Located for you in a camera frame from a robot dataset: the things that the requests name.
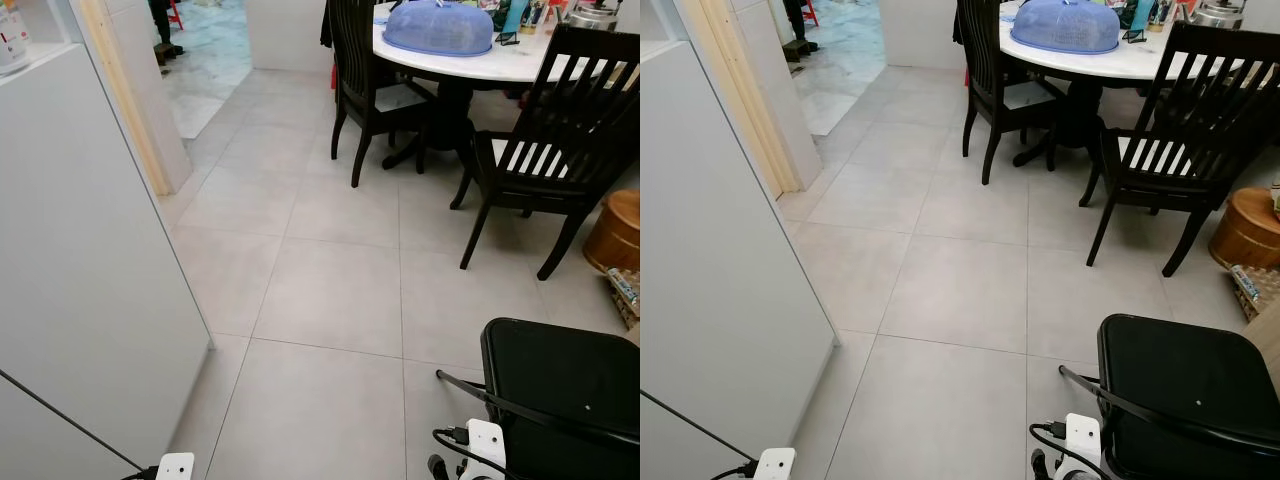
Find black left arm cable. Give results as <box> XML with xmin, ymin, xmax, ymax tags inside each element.
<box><xmin>640</xmin><ymin>390</ymin><xmax>761</xmax><ymax>477</ymax></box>
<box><xmin>0</xmin><ymin>369</ymin><xmax>161</xmax><ymax>479</ymax></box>

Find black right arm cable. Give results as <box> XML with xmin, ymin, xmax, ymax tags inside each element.
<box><xmin>1060</xmin><ymin>365</ymin><xmax>1280</xmax><ymax>441</ymax></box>
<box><xmin>437</xmin><ymin>370</ymin><xmax>641</xmax><ymax>446</ymax></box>

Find white printed container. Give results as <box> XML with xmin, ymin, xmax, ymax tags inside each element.
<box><xmin>0</xmin><ymin>0</ymin><xmax>33</xmax><ymax>77</ymax></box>

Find light wooden door frame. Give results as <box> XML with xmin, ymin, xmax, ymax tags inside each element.
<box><xmin>75</xmin><ymin>0</ymin><xmax>176</xmax><ymax>197</ymax></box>
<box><xmin>675</xmin><ymin>0</ymin><xmax>806</xmax><ymax>196</ymax></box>

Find cardboard box of goods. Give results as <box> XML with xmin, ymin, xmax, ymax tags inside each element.
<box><xmin>604</xmin><ymin>266</ymin><xmax>641</xmax><ymax>331</ymax></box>
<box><xmin>1228</xmin><ymin>262</ymin><xmax>1280</xmax><ymax>323</ymax></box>

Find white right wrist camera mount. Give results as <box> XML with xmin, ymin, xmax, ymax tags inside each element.
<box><xmin>1063</xmin><ymin>413</ymin><xmax>1103</xmax><ymax>480</ymax></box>
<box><xmin>465</xmin><ymin>419</ymin><xmax>507</xmax><ymax>480</ymax></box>

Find round white dining table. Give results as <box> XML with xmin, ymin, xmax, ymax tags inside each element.
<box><xmin>372</xmin><ymin>0</ymin><xmax>641</xmax><ymax>169</ymax></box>
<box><xmin>998</xmin><ymin>0</ymin><xmax>1280</xmax><ymax>166</ymax></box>

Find black camera cable with plug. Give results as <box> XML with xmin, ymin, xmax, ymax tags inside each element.
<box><xmin>432</xmin><ymin>427</ymin><xmax>506</xmax><ymax>480</ymax></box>
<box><xmin>1030</xmin><ymin>421</ymin><xmax>1096</xmax><ymax>480</ymax></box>

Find dark wooden slatted chair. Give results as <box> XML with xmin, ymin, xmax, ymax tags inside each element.
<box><xmin>450</xmin><ymin>25</ymin><xmax>641</xmax><ymax>281</ymax></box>
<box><xmin>322</xmin><ymin>0</ymin><xmax>441</xmax><ymax>189</ymax></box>
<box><xmin>952</xmin><ymin>0</ymin><xmax>1066</xmax><ymax>186</ymax></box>
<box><xmin>1078</xmin><ymin>22</ymin><xmax>1280</xmax><ymax>278</ymax></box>

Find white refrigerator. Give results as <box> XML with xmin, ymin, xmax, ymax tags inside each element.
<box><xmin>640</xmin><ymin>40</ymin><xmax>839</xmax><ymax>480</ymax></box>
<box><xmin>0</xmin><ymin>40</ymin><xmax>213</xmax><ymax>480</ymax></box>

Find blue mesh food cover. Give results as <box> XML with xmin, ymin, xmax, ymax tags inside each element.
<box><xmin>1010</xmin><ymin>0</ymin><xmax>1121</xmax><ymax>55</ymax></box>
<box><xmin>383</xmin><ymin>0</ymin><xmax>495</xmax><ymax>57</ymax></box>

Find round wooden stool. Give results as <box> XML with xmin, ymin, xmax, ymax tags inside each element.
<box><xmin>584</xmin><ymin>188</ymin><xmax>641</xmax><ymax>273</ymax></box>
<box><xmin>1208</xmin><ymin>186</ymin><xmax>1280</xmax><ymax>271</ymax></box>

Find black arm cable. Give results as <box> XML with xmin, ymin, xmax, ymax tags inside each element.
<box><xmin>437</xmin><ymin>370</ymin><xmax>641</xmax><ymax>446</ymax></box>
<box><xmin>1060</xmin><ymin>365</ymin><xmax>1280</xmax><ymax>441</ymax></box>
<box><xmin>0</xmin><ymin>369</ymin><xmax>161</xmax><ymax>479</ymax></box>
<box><xmin>640</xmin><ymin>390</ymin><xmax>761</xmax><ymax>477</ymax></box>

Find silver cooking pot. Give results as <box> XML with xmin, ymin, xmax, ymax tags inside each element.
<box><xmin>1190</xmin><ymin>0</ymin><xmax>1246</xmax><ymax>29</ymax></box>
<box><xmin>563</xmin><ymin>0</ymin><xmax>623</xmax><ymax>31</ymax></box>

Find person in dark trousers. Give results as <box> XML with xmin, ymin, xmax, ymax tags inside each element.
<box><xmin>148</xmin><ymin>0</ymin><xmax>185</xmax><ymax>67</ymax></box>
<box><xmin>783</xmin><ymin>0</ymin><xmax>819</xmax><ymax>63</ymax></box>

